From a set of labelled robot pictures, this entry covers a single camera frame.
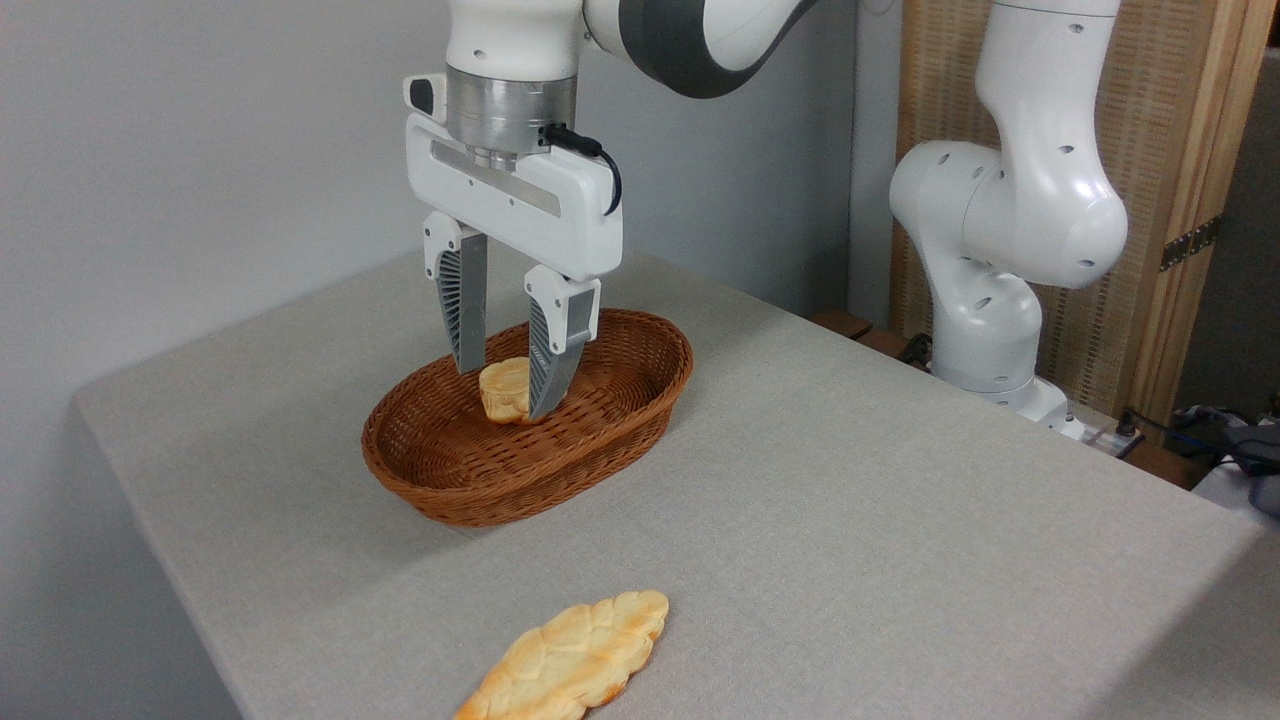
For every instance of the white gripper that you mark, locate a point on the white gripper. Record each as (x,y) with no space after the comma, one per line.
(560,225)

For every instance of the small round bread roll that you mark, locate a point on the small round bread roll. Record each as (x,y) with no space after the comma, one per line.
(503,390)

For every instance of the long braided bread loaf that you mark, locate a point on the long braided bread loaf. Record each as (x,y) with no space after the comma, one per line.
(570,655)

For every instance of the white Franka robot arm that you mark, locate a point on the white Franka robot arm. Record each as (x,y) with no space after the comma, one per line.
(1040,200)

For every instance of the brown oval wicker basket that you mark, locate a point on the brown oval wicker basket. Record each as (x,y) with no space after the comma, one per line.
(600,420)

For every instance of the grey tablecloth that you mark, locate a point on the grey tablecloth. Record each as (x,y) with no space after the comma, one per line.
(850,520)

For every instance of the metal screen hinge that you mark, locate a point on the metal screen hinge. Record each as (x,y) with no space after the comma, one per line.
(1190,243)

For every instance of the wooden woven folding screen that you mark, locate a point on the wooden woven folding screen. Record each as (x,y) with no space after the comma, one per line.
(1165,120)

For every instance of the dark grey device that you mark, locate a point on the dark grey device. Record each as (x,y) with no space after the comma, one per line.
(1262,470)

